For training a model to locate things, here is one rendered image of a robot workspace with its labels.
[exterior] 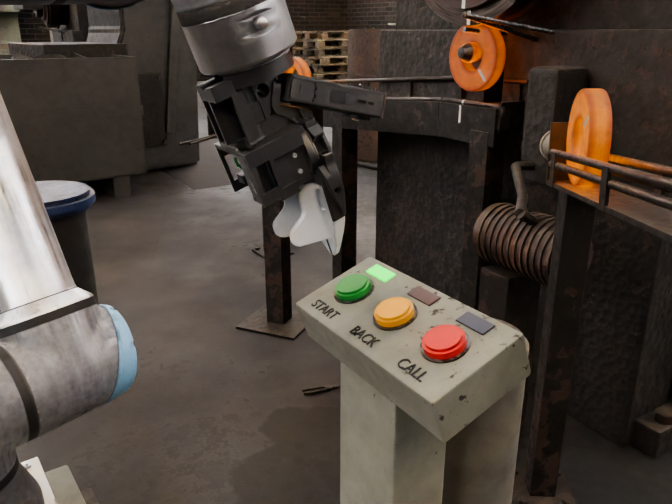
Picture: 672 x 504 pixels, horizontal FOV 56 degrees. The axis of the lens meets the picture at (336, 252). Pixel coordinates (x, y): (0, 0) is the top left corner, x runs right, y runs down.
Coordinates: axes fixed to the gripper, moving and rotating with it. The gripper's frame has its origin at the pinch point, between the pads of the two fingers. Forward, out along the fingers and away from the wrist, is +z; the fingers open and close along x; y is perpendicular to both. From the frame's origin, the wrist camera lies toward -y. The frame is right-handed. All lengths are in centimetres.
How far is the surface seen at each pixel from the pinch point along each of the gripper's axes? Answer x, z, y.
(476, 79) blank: -58, 16, -73
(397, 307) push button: 8.0, 5.7, -0.2
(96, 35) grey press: -384, 3, -63
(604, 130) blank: -6, 11, -50
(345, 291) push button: 0.8, 5.6, 1.4
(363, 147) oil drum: -311, 126, -183
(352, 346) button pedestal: 7.4, 7.0, 5.5
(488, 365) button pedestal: 19.5, 7.2, -0.8
